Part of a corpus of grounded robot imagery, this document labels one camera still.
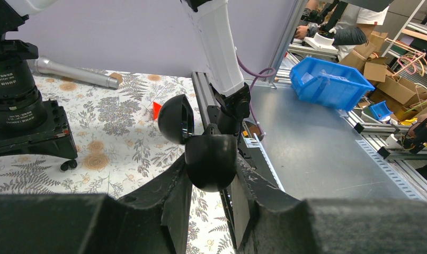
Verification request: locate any red triangle block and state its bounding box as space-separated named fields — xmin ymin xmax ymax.
xmin=153 ymin=102 xmax=162 ymax=120

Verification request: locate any large blue plastic bin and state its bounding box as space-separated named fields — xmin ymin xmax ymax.
xmin=289 ymin=57 xmax=375 ymax=111

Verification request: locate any black oval earbud case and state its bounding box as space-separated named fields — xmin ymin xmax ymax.
xmin=157 ymin=94 xmax=237 ymax=192

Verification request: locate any small tan wooden cube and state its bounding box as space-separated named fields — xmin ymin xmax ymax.
xmin=110 ymin=72 xmax=123 ymax=84

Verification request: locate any floral table mat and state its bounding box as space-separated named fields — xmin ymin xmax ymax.
xmin=0 ymin=70 xmax=235 ymax=254

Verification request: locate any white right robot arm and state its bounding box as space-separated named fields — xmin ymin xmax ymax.
xmin=0 ymin=1 xmax=250 ymax=167

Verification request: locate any bystander hand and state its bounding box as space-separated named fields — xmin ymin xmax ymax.
xmin=295 ymin=25 xmax=309 ymax=40

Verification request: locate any cardboard boxes pile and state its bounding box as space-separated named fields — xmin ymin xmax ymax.
xmin=340 ymin=32 xmax=427 ymax=121

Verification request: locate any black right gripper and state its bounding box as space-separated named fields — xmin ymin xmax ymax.
xmin=0 ymin=100 xmax=78 ymax=160

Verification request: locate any small blue plastic bin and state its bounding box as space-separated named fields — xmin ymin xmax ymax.
xmin=368 ymin=101 xmax=393 ymax=120

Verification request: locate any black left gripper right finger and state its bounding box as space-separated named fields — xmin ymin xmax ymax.
xmin=231 ymin=158 xmax=427 ymax=253

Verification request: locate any silver grey microphone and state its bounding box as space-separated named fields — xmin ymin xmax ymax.
xmin=26 ymin=56 xmax=121 ymax=89

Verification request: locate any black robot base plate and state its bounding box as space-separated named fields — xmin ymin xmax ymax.
xmin=220 ymin=135 xmax=293 ymax=221

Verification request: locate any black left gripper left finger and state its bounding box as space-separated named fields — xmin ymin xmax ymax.
xmin=0 ymin=156 xmax=192 ymax=253

